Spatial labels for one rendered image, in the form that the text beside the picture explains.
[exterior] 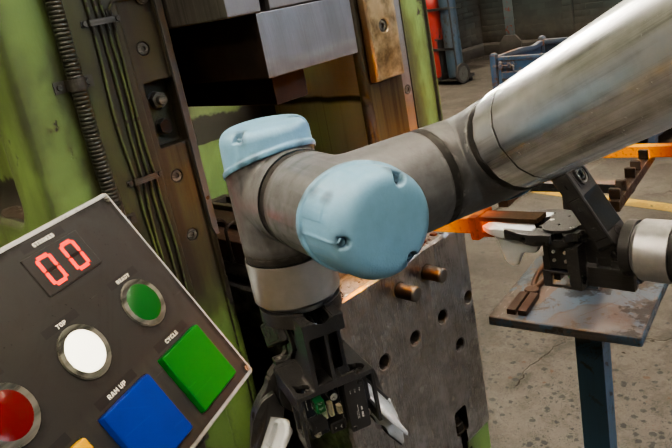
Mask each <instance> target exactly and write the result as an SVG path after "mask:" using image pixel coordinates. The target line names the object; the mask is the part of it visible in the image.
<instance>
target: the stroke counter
mask: <svg viewBox="0 0 672 448"><path fill-rule="evenodd" d="M70 242H71V243H72V244H73V246H74V247H75V248H76V249H77V250H78V251H76V252H75V253H73V254H71V255H69V254H68V253H67V252H66V250H65V249H64V248H63V246H65V245H66V244H68V243H70ZM60 245H61V247H60V250H61V251H62V252H63V253H64V254H65V256H66V257H67V258H68V257H71V258H70V259H69V260H70V261H71V263H72V264H73V265H74V266H75V267H76V269H79V268H80V269H81V270H82V269H84V268H85V267H87V266H88V265H90V264H89V263H88V262H90V260H89V259H88V257H87V256H86V255H85V254H84V253H83V251H82V252H79V251H80V250H81V249H80V248H79V247H78V245H77V244H76V243H75V242H74V241H73V240H71V241H70V240H69V239H68V240H66V241H64V242H63V243H61V244H60ZM78 254H81V255H82V256H83V257H84V259H85V260H86V261H87V262H86V263H85V264H83V265H82V266H80V267H79V266H78V265H77V264H76V262H75V261H74V260H73V259H72V258H74V257H75V256H77V255H78ZM46 256H48V257H49V258H50V259H51V261H52V262H53V263H54V264H55V265H54V266H52V267H50V268H49V269H47V270H46V269H45V268H44V267H43V266H42V264H41V263H40V262H39V261H40V260H41V259H43V258H45V257H46ZM36 259H37V261H36V262H35V263H36V264H37V265H38V266H39V268H40V269H41V270H42V271H43V272H46V271H47V272H48V273H46V274H45V275H46V276H47V277H48V278H49V279H50V281H51V282H52V283H53V284H54V285H55V284H56V283H57V284H58V285H60V284H61V283H63V282H64V281H66V280H67V276H68V274H67V273H66V272H65V271H64V269H63V268H62V267H61V266H60V265H59V266H58V267H57V266H56V265H57V264H58V262H57V261H56V260H55V259H54V258H53V256H52V255H51V254H48V255H47V254H46V253H44V254H42V255H40V256H39V257H37V258H36ZM56 268H58V269H59V270H60V271H61V272H62V274H63V275H64V276H65V277H64V278H62V279H60V280H59V281H57V282H56V281H55V280H54V279H53V277H52V276H51V275H50V274H49V273H50V272H51V271H53V270H55V269H56Z"/></svg>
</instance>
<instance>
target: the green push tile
mask: <svg viewBox="0 0 672 448"><path fill-rule="evenodd" d="M157 362H158V363H159V364H160V365H161V366H162V368H163V369H164V370H165V371H166V372H167V373H168V375H169V376H170V377H171V378H172V379H173V381H174V382H175V383H176V384H177V385H178V386H179V388H180V389H181V390H182V391H183V392H184V394H185V395H186V396H187V397H188V398H189V400H190V401H191V402H192V403H193V404H194V405H195V407H196V408H197V409H198V410H199V411H200V413H201V414H202V413H204V412H205V411H207V409H208V408H209V407H210V406H211V404H212V403H213V402H214V400H215V399H216V398H217V397H218V395H219V394H220V393H221V392H222V390H223V389H224V388H225V387H226V385H227V384H228V383H229V381H230V380H231V379H232V378H233V376H234V375H235V374H236V370H235V369H234V368H233V367H232V365H231V364H230V363H229V362H228V361H227V359H226V358H225V357H224V356H223V355H222V353H221V352H220V351H219V350H218V349H217V347H216V346H215V345H214V344H213V343H212V341H211V340H210V339H209V338H208V337H207V335H206V334H205V333H204V332H203V331H202V329H201V328H200V327H199V326H198V325H197V324H196V325H193V326H192V327H191V328H189V329H188V330H187V331H186V332H185V333H184V334H183V335H182V336H181V337H180V338H179V339H178V340H177V341H176V342H175V343H174V344H173V345H172V346H171V347H170V348H169V349H168V350H167V351H166V352H165V353H164V354H163V355H162V356H161V357H160V358H159V359H158V360H157Z"/></svg>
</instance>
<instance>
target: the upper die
mask: <svg viewBox="0 0 672 448"><path fill-rule="evenodd" d="M169 33H170V37H171V41H172V45H173V50H174V53H175V57H176V61H177V65H178V69H179V73H180V77H181V81H182V84H196V83H211V82H226V81H241V80H256V79H270V78H273V77H277V76H280V75H283V74H287V73H290V72H294V71H297V70H300V69H304V68H307V67H311V66H314V65H317V64H321V63H324V62H328V61H331V60H334V59H338V58H341V57H345V56H348V55H351V54H355V53H357V52H358V49H357V43H356V37H355V31H354V25H353V19H352V14H351V8H350V2H349V0H317V1H313V2H308V3H303V4H298V5H293V6H288V7H283V8H279V9H274V10H269V11H263V12H259V13H254V14H249V15H245V16H240V17H235V18H230V19H224V20H219V21H213V22H207V23H202V24H196V25H190V26H185V27H179V28H173V29H169Z"/></svg>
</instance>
